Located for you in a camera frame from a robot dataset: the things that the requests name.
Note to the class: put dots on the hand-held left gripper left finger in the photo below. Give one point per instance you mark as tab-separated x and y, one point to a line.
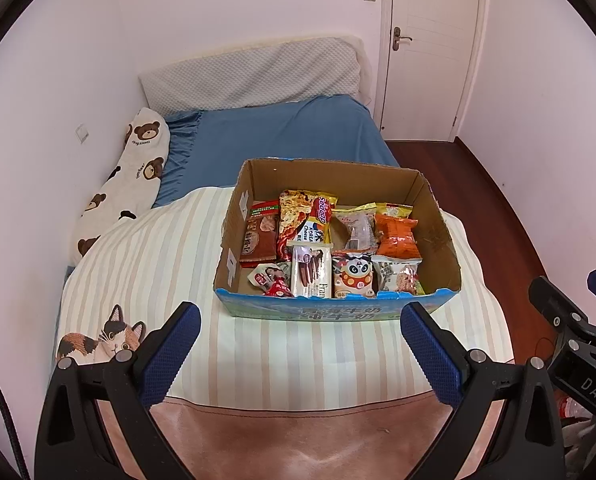
170	355

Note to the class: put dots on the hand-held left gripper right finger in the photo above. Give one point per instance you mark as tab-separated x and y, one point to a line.
430	355

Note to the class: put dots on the white cookie packet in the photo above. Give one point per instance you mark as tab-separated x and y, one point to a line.
396	275

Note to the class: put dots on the orange snack packet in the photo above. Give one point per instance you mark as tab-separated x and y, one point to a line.
396	240

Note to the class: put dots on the red white panda packet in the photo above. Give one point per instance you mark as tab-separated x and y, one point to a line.
353	277

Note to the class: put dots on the striped cat print blanket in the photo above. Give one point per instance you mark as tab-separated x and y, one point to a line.
278	360

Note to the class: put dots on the clear bread packet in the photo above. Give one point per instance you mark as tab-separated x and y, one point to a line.
357	227

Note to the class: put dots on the white wall socket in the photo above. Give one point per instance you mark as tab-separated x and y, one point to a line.
83	133

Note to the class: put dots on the yellow instant noodle packet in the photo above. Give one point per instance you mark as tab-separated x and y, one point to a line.
303	215

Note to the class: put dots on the white door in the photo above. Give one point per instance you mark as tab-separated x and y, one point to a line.
432	45

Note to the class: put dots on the grey quilted pillow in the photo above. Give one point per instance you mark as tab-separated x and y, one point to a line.
253	75

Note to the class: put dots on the red triangle snack packet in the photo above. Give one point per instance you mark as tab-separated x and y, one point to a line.
280	290

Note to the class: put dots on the small white red packet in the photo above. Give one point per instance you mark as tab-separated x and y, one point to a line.
270	275

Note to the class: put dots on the white bear print pillow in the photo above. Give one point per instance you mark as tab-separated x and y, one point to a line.
138	170

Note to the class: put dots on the white chocolate stick packet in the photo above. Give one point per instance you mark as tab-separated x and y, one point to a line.
310	270

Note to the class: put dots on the clear plastic bottle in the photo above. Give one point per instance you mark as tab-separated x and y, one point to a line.
573	407

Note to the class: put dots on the cardboard box blue print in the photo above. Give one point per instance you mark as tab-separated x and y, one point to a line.
338	175

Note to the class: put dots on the brown cookie packet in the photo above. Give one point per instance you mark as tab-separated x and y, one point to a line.
259	242

